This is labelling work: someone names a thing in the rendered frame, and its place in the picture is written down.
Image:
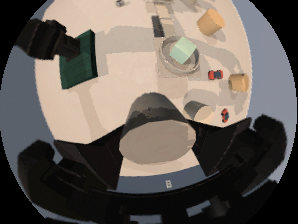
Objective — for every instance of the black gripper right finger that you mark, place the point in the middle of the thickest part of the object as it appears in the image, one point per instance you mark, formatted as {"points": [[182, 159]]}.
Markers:
{"points": [[212, 143]]}

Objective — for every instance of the red toy car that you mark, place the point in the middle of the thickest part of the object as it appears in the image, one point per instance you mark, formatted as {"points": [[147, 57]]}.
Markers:
{"points": [[215, 75], [224, 115]]}

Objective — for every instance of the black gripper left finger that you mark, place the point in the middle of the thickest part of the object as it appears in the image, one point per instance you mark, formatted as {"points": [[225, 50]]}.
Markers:
{"points": [[102, 156]]}

